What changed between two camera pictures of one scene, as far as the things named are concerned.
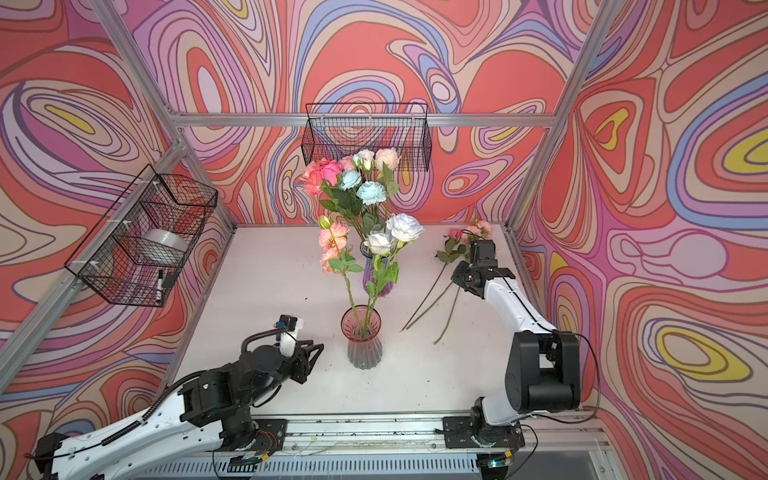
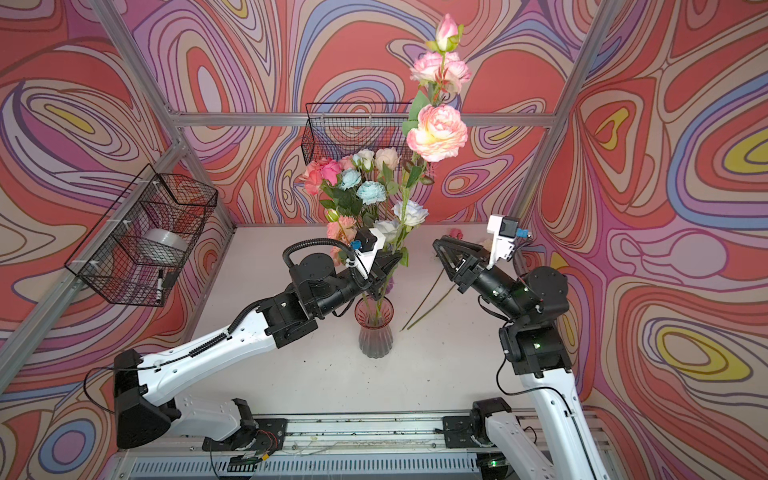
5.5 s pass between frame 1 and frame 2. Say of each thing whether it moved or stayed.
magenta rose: stayed
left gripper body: moved
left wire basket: stayed
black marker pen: stayed
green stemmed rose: moved
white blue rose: moved
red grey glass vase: moved
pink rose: stayed
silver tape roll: stayed
